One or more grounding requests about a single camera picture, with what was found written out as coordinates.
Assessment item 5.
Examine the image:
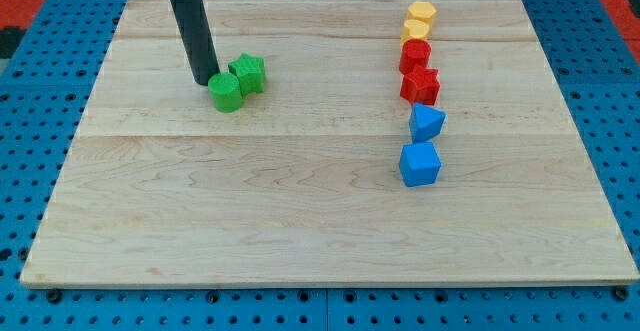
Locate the red cylinder block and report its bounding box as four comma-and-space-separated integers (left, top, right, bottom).
399, 39, 432, 74

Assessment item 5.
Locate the yellow hexagon block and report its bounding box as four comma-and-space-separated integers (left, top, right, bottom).
406, 1, 437, 27

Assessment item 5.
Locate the yellow heart block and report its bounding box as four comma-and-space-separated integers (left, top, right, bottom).
401, 19, 431, 44

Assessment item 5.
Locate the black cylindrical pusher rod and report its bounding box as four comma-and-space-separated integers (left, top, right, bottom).
170, 0, 220, 86

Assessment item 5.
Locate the red star block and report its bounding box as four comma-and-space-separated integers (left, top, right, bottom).
400, 65, 440, 106

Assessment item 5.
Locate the wooden board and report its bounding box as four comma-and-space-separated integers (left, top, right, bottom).
20, 0, 639, 289

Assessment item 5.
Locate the green star block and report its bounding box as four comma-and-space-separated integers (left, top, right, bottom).
228, 53, 266, 97

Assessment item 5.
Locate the blue cube block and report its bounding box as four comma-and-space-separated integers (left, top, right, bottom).
399, 142, 442, 187

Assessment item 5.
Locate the green cylinder block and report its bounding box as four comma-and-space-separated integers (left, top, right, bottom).
208, 72, 243, 113

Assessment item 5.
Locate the blue triangle block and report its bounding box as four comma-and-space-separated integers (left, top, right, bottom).
408, 103, 446, 143

